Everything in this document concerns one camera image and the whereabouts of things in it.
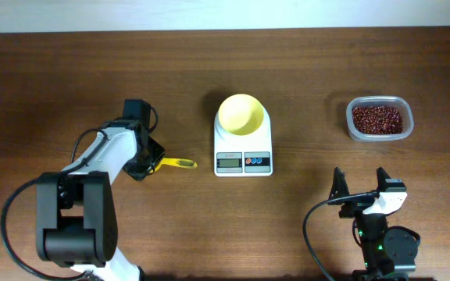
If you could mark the clear plastic bean container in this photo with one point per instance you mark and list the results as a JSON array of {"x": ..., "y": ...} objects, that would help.
[{"x": 390, "y": 101}]

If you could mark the pale yellow plastic bowl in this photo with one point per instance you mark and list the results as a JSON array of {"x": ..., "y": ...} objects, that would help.
[{"x": 241, "y": 114}]

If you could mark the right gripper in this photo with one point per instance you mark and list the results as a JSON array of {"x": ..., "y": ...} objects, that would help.
[{"x": 339, "y": 187}]

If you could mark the yellow measuring scoop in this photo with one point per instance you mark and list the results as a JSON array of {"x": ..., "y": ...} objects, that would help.
[{"x": 175, "y": 162}]

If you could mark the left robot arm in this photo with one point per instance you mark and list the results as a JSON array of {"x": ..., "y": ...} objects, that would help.
[{"x": 76, "y": 223}]

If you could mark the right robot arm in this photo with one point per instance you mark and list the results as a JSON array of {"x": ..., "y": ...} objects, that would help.
[{"x": 388, "y": 252}]

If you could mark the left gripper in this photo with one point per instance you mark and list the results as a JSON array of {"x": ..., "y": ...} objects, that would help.
[{"x": 135, "y": 172}]

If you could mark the red beans pile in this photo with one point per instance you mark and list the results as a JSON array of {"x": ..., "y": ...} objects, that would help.
[{"x": 377, "y": 120}]

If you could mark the white digital kitchen scale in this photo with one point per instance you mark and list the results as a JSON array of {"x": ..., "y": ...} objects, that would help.
[{"x": 247, "y": 155}]

